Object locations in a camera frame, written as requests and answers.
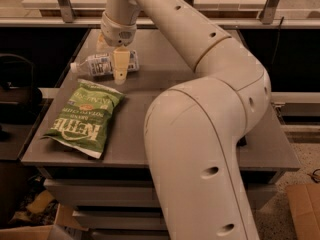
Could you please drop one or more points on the cardboard box bottom left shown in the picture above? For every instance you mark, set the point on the cardboard box bottom left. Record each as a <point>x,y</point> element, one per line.
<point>65,227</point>

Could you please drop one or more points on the cardboard box right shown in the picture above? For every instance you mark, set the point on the cardboard box right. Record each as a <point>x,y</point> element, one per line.
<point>304,203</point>

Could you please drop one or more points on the green Kettle chip bag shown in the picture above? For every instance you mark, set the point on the green Kettle chip bag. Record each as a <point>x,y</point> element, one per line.
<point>82,124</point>

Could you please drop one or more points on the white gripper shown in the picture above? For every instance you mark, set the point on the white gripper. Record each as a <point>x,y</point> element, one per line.
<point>115,33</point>

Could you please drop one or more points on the cardboard box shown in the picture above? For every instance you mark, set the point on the cardboard box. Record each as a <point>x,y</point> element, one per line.
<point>65,227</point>
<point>304,203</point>

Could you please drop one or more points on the metal railing frame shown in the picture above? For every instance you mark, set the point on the metal railing frame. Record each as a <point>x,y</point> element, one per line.
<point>229,14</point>

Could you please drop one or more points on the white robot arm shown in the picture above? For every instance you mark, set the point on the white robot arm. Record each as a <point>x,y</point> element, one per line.
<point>232,88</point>

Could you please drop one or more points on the yellow paper scrap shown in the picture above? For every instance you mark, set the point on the yellow paper scrap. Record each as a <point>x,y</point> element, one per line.
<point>40,202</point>

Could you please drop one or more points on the grey drawer cabinet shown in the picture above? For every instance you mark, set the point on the grey drawer cabinet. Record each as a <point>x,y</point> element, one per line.
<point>115,196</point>

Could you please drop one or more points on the black office chair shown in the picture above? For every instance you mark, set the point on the black office chair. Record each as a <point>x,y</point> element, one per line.
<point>20,98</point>

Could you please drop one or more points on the clear plastic water bottle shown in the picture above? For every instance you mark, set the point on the clear plastic water bottle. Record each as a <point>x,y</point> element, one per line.
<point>101,64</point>

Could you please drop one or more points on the black snack bar wrapper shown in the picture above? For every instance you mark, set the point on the black snack bar wrapper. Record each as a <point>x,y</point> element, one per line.
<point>242,142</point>

